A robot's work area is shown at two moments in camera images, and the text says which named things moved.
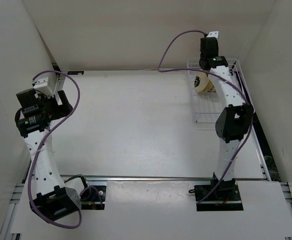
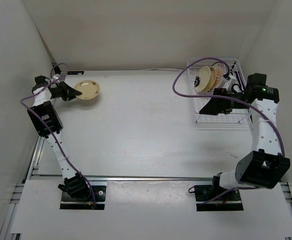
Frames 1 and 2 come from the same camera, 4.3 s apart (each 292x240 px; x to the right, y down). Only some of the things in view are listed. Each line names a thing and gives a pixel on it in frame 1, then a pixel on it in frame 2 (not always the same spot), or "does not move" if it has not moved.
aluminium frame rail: x=166 y=177 does not move
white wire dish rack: x=204 y=100 does not move
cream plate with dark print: x=201 y=81 does not move
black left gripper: x=61 y=110 → x=69 y=93
